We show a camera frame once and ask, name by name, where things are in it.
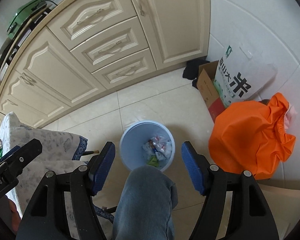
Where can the cream lower cabinets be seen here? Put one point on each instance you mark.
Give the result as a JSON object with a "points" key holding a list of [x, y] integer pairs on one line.
{"points": [[85, 49]]}

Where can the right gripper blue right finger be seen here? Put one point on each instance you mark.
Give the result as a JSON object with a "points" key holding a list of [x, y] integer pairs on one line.
{"points": [[250, 214]]}

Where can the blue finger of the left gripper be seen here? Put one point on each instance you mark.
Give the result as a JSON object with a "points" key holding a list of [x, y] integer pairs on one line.
{"points": [[8, 154], [26, 154]]}

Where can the cardboard box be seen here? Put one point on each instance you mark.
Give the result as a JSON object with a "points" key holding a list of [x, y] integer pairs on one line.
{"points": [[207, 90]]}

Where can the trash inside bin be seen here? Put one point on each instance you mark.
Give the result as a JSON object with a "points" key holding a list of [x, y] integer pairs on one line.
{"points": [[158, 151]]}

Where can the light blue trash bin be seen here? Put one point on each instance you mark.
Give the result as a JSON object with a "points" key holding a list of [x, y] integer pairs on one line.
{"points": [[131, 152]]}

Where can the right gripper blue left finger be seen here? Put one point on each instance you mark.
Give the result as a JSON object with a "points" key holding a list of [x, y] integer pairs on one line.
{"points": [[45, 216]]}

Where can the round table floral cloth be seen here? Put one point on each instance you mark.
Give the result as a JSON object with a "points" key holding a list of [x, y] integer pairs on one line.
{"points": [[61, 154]]}

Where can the white rice sack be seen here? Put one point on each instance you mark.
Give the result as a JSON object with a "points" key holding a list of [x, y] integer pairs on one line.
{"points": [[241, 73]]}

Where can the black gas stove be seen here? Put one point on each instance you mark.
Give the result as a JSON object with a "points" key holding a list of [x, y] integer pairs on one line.
{"points": [[10, 47]]}

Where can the green electric cooker pot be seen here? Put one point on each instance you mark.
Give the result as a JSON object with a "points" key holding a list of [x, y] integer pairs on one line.
{"points": [[23, 13]]}

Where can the black cloth on floor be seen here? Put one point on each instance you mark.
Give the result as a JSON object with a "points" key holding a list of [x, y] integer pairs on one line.
{"points": [[191, 71]]}

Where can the person's jeans leg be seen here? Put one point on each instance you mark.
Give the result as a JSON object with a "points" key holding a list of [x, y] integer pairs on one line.
{"points": [[145, 207]]}

